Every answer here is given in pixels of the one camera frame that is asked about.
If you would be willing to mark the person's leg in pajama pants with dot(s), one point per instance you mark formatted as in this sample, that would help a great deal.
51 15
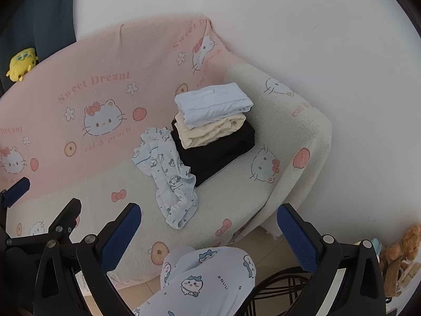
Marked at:
204 286

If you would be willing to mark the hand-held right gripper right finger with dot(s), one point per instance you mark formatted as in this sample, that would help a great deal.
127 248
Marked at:
294 233

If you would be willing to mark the pink cream cat printed blanket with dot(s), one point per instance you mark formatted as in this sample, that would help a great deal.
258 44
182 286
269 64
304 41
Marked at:
148 56

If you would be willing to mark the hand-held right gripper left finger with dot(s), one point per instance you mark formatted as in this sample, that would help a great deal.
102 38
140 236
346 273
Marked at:
118 237

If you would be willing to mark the brown teddy bear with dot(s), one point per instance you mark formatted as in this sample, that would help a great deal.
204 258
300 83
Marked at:
399 253

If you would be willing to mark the folded black garment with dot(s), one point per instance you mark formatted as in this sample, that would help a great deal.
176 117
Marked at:
213 158

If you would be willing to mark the folded cream garment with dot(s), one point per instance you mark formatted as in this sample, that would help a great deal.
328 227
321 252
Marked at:
204 135

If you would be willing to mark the dark blue curtain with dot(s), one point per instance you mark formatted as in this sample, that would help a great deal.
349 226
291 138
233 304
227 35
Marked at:
39 6

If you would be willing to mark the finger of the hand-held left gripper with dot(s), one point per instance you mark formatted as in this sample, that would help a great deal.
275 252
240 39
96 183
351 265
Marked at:
16 189
65 215

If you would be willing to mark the yellow plush toy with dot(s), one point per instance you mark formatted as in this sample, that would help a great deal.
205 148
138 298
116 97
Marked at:
21 64

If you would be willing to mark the folded pale blue garment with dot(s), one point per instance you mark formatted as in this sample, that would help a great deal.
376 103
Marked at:
210 102

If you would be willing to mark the light blue cartoon pajama pants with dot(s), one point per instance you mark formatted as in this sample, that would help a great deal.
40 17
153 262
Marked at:
171 177

